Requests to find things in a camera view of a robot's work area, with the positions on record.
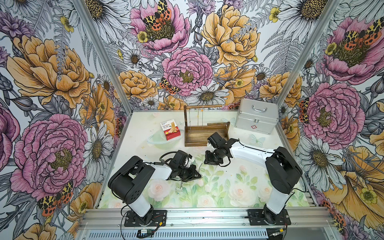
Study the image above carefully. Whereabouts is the wooden jewelry display stand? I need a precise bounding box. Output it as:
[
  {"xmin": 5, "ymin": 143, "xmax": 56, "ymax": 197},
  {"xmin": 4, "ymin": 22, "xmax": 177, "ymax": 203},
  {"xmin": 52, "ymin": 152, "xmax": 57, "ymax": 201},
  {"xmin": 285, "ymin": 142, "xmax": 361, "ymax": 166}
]
[{"xmin": 183, "ymin": 105, "xmax": 230, "ymax": 147}]

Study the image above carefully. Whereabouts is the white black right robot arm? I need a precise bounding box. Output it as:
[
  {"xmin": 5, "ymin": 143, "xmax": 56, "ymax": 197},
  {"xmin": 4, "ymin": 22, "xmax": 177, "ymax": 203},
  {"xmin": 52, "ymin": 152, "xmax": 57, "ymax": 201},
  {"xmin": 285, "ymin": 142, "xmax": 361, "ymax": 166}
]
[{"xmin": 204, "ymin": 133, "xmax": 303, "ymax": 226}]

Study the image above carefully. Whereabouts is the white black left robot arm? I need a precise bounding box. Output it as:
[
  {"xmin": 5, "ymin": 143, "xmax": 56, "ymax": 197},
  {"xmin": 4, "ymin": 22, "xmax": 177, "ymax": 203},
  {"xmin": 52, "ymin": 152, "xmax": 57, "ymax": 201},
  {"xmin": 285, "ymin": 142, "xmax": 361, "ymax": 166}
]
[{"xmin": 108, "ymin": 150, "xmax": 202, "ymax": 227}]

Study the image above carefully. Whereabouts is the red white small box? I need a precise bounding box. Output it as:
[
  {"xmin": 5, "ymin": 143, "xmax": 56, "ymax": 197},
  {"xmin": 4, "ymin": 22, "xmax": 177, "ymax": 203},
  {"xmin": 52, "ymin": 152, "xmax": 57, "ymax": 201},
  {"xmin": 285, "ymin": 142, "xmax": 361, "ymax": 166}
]
[{"xmin": 161, "ymin": 120, "xmax": 181, "ymax": 141}]

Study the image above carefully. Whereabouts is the silver metal first-aid case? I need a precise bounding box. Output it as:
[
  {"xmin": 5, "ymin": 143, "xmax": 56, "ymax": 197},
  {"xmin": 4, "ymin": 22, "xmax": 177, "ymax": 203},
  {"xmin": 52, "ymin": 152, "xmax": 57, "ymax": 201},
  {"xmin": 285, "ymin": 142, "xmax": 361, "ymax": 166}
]
[{"xmin": 235, "ymin": 99, "xmax": 279, "ymax": 135}]

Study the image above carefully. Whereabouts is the small green circuit board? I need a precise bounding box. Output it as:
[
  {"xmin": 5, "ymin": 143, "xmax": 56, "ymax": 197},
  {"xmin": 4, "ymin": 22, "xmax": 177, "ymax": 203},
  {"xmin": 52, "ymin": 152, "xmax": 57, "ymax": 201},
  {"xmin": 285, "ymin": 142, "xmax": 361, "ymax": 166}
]
[{"xmin": 137, "ymin": 229, "xmax": 148, "ymax": 239}]

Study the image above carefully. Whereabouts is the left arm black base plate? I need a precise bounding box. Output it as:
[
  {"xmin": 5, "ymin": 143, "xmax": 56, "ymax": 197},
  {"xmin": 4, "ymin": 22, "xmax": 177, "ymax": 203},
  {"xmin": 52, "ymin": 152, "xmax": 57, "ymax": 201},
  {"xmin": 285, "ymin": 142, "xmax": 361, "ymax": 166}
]
[{"xmin": 123, "ymin": 209, "xmax": 168, "ymax": 228}]

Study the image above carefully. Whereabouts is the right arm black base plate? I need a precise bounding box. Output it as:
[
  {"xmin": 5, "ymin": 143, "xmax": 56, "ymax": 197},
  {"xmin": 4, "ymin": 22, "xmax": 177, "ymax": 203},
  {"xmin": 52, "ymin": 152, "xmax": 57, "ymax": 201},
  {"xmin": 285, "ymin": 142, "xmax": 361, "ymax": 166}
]
[{"xmin": 246, "ymin": 209, "xmax": 292, "ymax": 226}]

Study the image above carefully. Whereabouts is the aluminium front rail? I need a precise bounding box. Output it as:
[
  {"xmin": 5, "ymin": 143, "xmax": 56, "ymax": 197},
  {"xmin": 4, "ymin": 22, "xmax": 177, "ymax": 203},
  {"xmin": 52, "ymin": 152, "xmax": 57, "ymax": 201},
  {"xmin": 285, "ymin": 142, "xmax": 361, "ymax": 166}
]
[{"xmin": 76, "ymin": 207, "xmax": 343, "ymax": 240}]

